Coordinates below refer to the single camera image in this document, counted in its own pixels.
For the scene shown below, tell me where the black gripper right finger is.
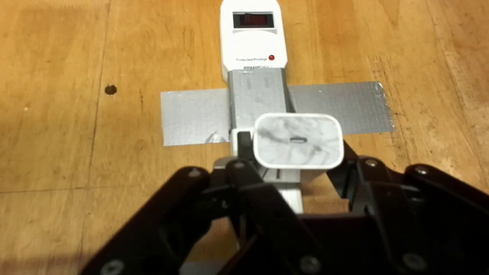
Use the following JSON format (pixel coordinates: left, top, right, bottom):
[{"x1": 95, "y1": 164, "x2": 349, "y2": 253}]
[{"x1": 297, "y1": 150, "x2": 489, "y2": 275}]

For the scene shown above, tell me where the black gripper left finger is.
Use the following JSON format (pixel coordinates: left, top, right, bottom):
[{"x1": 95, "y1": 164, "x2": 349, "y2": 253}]
[{"x1": 82, "y1": 133, "x2": 328, "y2": 275}]

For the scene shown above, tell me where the white charger head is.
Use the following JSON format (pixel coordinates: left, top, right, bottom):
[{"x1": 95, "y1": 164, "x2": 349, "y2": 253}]
[{"x1": 253, "y1": 114, "x2": 344, "y2": 170}]

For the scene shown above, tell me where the white power strip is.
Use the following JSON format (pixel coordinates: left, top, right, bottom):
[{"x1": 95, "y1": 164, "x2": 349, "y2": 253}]
[{"x1": 219, "y1": 0, "x2": 308, "y2": 216}]

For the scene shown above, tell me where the grey duct tape strip far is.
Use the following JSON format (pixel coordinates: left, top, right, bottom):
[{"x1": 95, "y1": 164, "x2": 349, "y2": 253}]
[{"x1": 161, "y1": 71, "x2": 393, "y2": 147}]

